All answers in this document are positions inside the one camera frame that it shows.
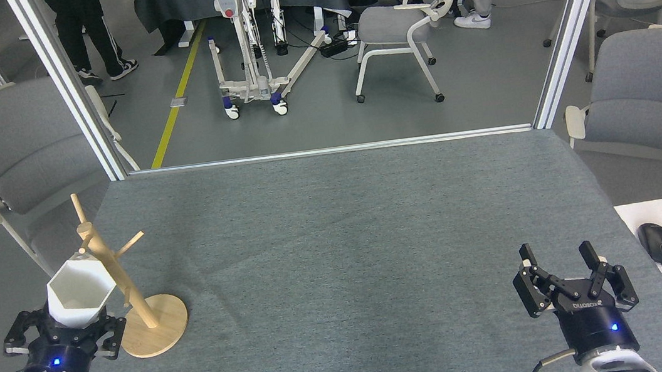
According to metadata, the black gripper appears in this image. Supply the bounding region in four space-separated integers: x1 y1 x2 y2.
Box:
0 298 134 372
508 231 646 371

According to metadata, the black power strip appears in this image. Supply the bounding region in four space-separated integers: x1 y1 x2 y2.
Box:
318 30 361 59

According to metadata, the silver post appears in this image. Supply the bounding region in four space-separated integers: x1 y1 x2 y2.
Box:
518 0 638 131
5 0 130 192

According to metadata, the white stand on wheels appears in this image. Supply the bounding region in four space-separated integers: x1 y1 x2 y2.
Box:
189 0 342 125

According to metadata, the wooden cup rack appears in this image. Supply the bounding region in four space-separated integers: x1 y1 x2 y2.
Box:
70 181 193 366

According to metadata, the silver table edge rail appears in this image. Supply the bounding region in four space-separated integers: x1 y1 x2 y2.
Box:
127 121 536 181

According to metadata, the black computer mouse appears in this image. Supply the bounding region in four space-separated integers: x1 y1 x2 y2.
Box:
636 221 662 267

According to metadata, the dark cloth covered table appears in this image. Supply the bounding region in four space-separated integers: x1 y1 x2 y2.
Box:
133 0 354 58

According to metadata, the white hexagonal cup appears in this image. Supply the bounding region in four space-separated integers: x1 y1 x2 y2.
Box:
42 251 122 332

